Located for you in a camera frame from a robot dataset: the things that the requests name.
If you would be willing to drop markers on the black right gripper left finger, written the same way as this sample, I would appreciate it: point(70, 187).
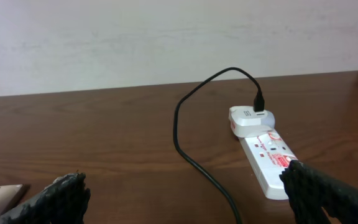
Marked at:
point(65, 201)

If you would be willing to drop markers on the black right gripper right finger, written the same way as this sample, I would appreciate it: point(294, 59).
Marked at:
point(314, 196)

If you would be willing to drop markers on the white power strip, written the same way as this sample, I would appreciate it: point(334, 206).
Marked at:
point(269, 156)

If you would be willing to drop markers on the white USB charger plug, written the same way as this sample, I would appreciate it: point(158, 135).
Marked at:
point(245, 122)

